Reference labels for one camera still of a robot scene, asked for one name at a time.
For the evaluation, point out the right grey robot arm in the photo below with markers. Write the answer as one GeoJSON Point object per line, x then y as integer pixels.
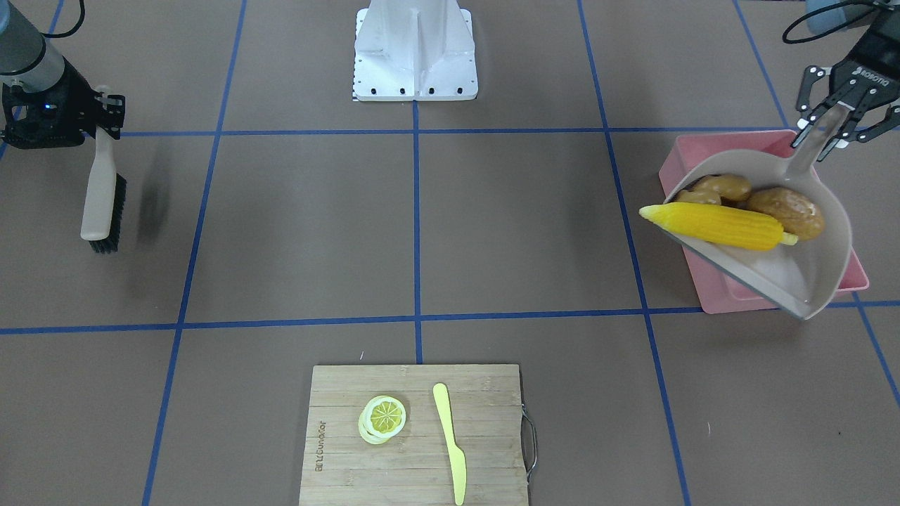
{"type": "Point", "coordinates": [28, 56]}

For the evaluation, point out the yellow plastic knife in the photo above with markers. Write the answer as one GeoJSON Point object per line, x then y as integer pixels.
{"type": "Point", "coordinates": [456, 457]}

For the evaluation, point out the yellow toy corn cob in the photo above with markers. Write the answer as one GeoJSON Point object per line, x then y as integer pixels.
{"type": "Point", "coordinates": [720, 225]}

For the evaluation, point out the wooden cutting board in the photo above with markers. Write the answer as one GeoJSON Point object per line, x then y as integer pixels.
{"type": "Point", "coordinates": [413, 467]}

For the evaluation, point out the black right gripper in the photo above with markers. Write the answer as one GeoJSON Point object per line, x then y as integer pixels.
{"type": "Point", "coordinates": [72, 100]}

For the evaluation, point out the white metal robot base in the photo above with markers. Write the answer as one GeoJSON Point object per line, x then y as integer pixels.
{"type": "Point", "coordinates": [414, 50]}

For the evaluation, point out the beige hand brush black bristles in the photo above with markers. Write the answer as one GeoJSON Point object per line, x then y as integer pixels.
{"type": "Point", "coordinates": [105, 197]}

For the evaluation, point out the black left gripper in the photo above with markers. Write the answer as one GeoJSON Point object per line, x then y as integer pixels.
{"type": "Point", "coordinates": [874, 58]}

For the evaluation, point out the yellow lemon slices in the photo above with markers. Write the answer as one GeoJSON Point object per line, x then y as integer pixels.
{"type": "Point", "coordinates": [382, 418]}

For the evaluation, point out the tan toy ginger root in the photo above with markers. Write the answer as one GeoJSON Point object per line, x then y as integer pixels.
{"type": "Point", "coordinates": [725, 189]}

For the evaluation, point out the beige plastic dustpan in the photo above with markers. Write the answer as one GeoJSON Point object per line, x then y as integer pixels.
{"type": "Point", "coordinates": [800, 279]}

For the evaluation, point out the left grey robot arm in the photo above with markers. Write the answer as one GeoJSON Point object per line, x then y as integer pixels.
{"type": "Point", "coordinates": [821, 19]}

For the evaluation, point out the pink plastic bin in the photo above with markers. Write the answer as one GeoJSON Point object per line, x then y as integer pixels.
{"type": "Point", "coordinates": [737, 297]}

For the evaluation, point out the brown toy potato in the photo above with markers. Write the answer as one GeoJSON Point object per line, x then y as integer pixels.
{"type": "Point", "coordinates": [798, 214]}

